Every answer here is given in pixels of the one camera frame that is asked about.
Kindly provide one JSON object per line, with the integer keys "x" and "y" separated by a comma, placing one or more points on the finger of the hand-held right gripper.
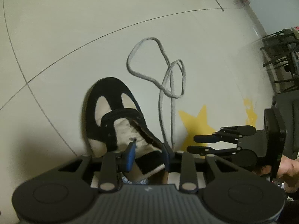
{"x": 210, "y": 151}
{"x": 224, "y": 133}

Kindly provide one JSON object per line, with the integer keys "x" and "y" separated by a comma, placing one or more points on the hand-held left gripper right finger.
{"x": 166, "y": 156}

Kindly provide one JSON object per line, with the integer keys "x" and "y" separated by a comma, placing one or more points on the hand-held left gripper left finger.
{"x": 129, "y": 157}

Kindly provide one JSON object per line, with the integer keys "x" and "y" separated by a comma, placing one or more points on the grey white shoelace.
{"x": 172, "y": 112}

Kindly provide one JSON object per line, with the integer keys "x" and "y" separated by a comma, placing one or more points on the black and beige shoe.
{"x": 107, "y": 91}

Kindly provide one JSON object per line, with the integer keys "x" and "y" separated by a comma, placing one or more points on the person's right hand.
{"x": 290, "y": 172}

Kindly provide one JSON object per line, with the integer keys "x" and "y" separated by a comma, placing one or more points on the yellow star floor sticker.
{"x": 196, "y": 126}
{"x": 250, "y": 112}

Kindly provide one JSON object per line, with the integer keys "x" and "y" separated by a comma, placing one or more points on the dark green chair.
{"x": 278, "y": 39}
{"x": 288, "y": 81}

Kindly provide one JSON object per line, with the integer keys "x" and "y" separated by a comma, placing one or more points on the small red patterned box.
{"x": 245, "y": 0}

